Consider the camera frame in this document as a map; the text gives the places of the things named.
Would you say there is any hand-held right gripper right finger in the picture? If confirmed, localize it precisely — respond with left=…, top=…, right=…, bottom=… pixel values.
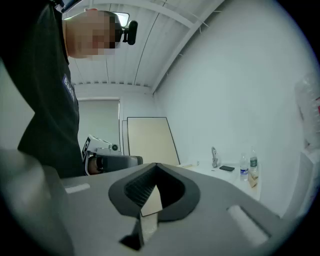
left=143, top=162, right=288, bottom=256

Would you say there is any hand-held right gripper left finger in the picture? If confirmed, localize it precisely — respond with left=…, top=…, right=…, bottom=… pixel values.
left=61, top=162, right=157, bottom=256

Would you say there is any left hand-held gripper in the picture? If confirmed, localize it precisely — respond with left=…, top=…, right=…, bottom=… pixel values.
left=81, top=134, right=144, bottom=176

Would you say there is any person's left hand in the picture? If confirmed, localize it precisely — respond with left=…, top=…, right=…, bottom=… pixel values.
left=87, top=156, right=105, bottom=175

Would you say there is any beige door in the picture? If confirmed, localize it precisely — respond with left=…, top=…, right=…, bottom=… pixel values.
left=126, top=116, right=181, bottom=217

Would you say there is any grey window blind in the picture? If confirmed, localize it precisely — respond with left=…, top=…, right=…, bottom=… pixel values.
left=76, top=98, right=121, bottom=152

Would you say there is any brown snack bag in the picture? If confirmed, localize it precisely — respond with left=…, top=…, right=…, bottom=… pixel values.
left=247, top=171, right=260, bottom=190

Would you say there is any water bottle with blue label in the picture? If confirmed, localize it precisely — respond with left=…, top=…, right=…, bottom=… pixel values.
left=239, top=152, right=250, bottom=182

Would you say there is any chrome faucet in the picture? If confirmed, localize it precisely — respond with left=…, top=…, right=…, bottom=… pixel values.
left=210, top=146, right=220, bottom=168

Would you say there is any water bottle with green label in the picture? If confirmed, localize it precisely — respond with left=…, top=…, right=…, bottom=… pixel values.
left=249, top=146, right=259, bottom=173

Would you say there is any person's black t-shirt torso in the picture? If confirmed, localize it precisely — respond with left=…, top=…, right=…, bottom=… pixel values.
left=0, top=0, right=87, bottom=180

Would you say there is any white water dispenser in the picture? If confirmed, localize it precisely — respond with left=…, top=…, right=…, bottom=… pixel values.
left=284, top=149, right=318, bottom=221

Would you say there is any person's head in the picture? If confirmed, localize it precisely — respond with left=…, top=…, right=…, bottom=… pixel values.
left=62, top=8, right=123, bottom=61

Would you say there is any plastic-wrapped water jug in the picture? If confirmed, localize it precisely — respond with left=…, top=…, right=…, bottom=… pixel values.
left=294, top=72, right=320, bottom=151

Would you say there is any black head-mounted camera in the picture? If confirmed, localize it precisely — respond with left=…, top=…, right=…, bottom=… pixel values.
left=114, top=19, right=139, bottom=46

